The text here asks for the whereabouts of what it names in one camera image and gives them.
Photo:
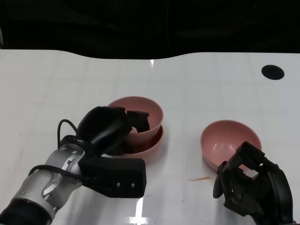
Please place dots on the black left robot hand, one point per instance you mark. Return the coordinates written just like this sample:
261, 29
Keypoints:
103, 126

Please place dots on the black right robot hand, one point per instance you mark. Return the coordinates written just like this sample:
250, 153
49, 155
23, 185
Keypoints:
269, 189

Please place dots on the round black table grommet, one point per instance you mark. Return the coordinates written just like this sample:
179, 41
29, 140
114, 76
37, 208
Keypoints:
272, 72

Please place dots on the black backdrop cloth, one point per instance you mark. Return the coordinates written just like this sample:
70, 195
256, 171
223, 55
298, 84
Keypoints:
93, 23

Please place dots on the thin orange sliver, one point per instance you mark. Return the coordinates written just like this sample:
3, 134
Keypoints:
201, 179

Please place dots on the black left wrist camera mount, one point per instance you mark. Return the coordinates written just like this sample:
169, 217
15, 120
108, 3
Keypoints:
117, 173

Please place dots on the pink plastic bowl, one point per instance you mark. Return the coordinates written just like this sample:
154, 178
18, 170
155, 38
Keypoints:
152, 150
150, 110
222, 138

